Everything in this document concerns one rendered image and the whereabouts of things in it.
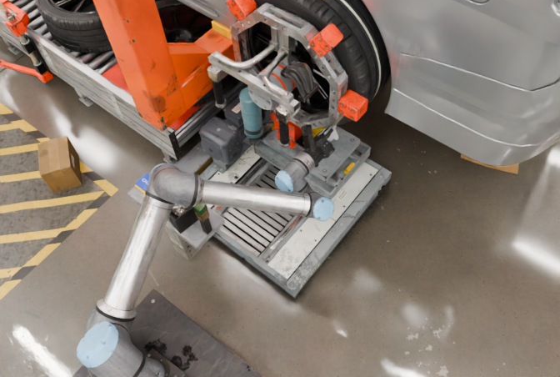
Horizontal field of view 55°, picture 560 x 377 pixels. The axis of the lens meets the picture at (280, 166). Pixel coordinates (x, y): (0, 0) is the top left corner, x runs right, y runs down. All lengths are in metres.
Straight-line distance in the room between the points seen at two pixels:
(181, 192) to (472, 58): 1.04
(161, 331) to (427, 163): 1.64
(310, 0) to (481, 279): 1.53
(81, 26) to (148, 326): 1.72
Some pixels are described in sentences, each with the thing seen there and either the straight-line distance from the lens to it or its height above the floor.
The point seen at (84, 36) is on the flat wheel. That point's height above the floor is 0.40.
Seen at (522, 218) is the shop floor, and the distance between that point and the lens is 2.96.
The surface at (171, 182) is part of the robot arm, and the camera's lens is 1.86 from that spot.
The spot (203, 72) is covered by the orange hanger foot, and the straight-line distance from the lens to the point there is 2.51.
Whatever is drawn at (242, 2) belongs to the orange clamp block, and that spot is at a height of 1.10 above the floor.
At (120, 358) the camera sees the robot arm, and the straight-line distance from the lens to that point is 1.96.
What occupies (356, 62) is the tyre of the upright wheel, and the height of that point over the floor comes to 1.01.
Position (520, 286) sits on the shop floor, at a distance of 2.78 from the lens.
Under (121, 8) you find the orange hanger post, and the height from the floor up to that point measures 1.21.
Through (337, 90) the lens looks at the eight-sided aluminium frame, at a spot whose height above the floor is 0.94.
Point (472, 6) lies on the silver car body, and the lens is 1.71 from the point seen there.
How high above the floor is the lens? 2.41
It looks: 55 degrees down
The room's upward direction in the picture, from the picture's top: 4 degrees counter-clockwise
